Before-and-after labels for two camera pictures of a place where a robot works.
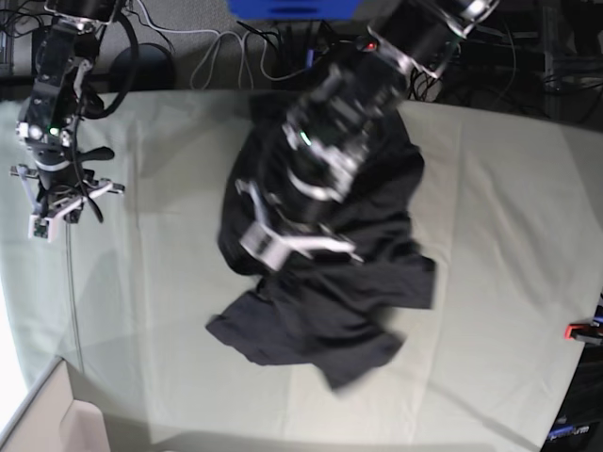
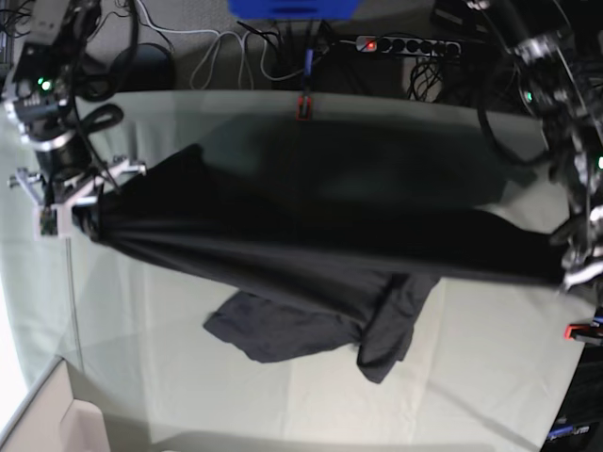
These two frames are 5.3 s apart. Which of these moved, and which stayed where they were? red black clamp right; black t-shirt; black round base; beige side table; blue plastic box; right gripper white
Moved: black t-shirt; right gripper white
Stayed: blue plastic box; black round base; red black clamp right; beige side table
